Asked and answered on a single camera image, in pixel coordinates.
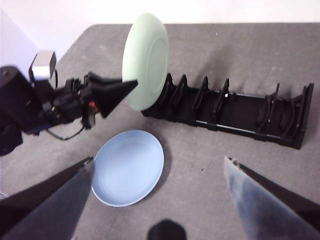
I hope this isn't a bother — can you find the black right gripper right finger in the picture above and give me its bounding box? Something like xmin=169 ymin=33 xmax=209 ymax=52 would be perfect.
xmin=223 ymin=156 xmax=320 ymax=240

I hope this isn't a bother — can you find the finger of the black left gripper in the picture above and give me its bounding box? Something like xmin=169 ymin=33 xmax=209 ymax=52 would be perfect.
xmin=87 ymin=71 xmax=139 ymax=119

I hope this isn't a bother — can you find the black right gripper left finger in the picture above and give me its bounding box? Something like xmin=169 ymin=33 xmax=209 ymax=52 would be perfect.
xmin=0 ymin=156 xmax=95 ymax=240

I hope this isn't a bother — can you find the pale green round plate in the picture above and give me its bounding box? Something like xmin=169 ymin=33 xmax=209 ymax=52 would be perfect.
xmin=121 ymin=12 xmax=170 ymax=111

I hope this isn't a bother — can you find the blue round plate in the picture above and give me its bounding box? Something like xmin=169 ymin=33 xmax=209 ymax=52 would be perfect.
xmin=91 ymin=129 xmax=165 ymax=207

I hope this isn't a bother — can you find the black plate rack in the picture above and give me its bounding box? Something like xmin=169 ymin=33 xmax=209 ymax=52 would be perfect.
xmin=141 ymin=72 xmax=315 ymax=150

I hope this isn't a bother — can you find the thin black cable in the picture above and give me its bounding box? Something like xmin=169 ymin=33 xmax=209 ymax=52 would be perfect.
xmin=47 ymin=117 xmax=87 ymax=141

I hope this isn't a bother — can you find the pale grey camera box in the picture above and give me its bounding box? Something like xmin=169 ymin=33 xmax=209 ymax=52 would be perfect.
xmin=28 ymin=50 xmax=58 ymax=81

